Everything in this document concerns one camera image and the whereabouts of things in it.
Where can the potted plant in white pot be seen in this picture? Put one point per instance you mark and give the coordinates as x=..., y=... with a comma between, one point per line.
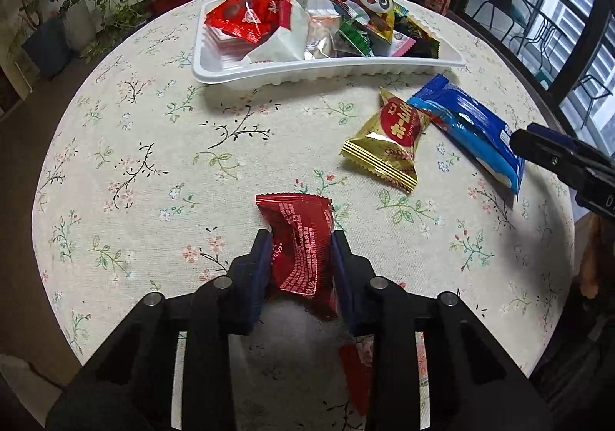
x=77, y=22

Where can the blue snack packet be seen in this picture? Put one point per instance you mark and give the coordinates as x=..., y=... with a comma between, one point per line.
x=471, y=128

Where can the person's right forearm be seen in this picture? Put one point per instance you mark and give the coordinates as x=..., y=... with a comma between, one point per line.
x=590, y=263

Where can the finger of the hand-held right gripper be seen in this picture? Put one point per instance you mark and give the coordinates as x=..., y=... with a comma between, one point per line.
x=543, y=142

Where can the orange chocolate snack packet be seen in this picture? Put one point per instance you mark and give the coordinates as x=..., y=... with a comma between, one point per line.
x=370, y=8

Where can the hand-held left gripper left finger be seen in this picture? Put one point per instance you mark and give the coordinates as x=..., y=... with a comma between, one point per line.
x=259, y=277

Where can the small red box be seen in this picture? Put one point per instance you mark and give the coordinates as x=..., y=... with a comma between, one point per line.
x=438, y=0

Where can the floral tablecloth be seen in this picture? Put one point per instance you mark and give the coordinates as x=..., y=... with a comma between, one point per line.
x=144, y=171

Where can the red chocolate ball snack packet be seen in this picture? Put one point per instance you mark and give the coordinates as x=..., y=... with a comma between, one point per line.
x=240, y=13

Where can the dark red white-text snack packet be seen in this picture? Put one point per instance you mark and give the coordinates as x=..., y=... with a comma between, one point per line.
x=300, y=248

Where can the potted plant in dark pot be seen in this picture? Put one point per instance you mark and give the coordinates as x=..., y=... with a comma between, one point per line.
x=45, y=46

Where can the white plastic tray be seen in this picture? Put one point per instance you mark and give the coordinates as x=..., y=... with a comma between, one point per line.
x=298, y=73

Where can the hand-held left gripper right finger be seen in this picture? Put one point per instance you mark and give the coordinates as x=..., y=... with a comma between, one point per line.
x=342, y=277

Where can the clear orange-print snack packet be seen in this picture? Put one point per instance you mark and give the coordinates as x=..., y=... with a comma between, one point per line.
x=319, y=34

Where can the green snack packet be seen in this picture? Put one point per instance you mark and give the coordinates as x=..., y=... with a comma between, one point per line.
x=355, y=39

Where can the black gold-print snack packet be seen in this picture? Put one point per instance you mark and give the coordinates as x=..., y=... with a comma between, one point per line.
x=427, y=46

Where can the trailing vine plant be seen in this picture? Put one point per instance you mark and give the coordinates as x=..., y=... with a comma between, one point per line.
x=113, y=3

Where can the red flat snack packet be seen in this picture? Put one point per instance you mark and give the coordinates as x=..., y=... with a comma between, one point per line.
x=358, y=378

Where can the gold red-circle snack packet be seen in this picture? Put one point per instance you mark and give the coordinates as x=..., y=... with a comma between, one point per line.
x=384, y=147

